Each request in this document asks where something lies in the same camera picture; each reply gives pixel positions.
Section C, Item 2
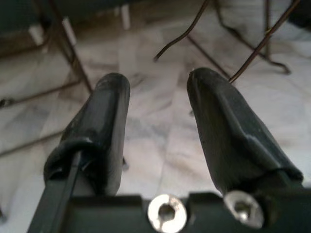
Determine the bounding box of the thin brown cable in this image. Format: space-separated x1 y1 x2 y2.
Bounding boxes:
154 0 211 62
228 0 302 83

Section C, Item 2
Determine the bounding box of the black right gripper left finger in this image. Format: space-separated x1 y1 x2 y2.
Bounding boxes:
29 72 131 233

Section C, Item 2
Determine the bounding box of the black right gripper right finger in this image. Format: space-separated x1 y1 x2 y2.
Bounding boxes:
186 67 304 198

